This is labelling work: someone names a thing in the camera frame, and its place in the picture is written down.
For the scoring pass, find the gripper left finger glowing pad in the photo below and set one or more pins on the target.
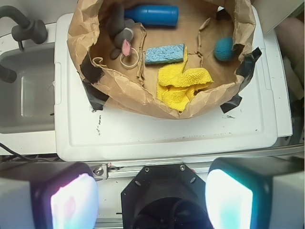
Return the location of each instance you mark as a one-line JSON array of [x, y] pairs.
[[47, 195]]

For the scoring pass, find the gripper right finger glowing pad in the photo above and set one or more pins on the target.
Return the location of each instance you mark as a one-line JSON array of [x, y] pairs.
[[256, 193]]

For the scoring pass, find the white plastic tray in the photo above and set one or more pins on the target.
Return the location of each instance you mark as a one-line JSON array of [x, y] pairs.
[[84, 134]]

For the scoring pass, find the grey sink basin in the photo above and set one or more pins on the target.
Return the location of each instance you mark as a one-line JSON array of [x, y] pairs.
[[27, 105]]

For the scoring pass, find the yellow microfiber cloth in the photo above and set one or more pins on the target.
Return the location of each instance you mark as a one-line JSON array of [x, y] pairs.
[[176, 86]]

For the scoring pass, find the teal textured ball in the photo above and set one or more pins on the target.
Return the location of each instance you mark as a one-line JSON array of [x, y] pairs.
[[223, 50]]

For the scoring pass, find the brown paper bag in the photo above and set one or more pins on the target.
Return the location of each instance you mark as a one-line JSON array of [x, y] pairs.
[[129, 84]]

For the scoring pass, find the light blue sponge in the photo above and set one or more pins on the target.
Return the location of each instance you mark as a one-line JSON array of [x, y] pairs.
[[164, 54]]

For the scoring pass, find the dark grey faucet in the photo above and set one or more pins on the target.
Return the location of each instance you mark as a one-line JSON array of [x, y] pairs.
[[26, 28]]

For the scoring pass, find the grey plush mouse toy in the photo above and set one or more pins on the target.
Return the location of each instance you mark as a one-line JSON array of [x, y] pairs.
[[120, 30]]

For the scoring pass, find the blue plastic bottle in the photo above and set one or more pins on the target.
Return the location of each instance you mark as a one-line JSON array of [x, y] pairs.
[[154, 15]]

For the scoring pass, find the aluminium frame rail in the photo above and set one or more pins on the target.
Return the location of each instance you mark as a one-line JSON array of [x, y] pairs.
[[199, 163]]

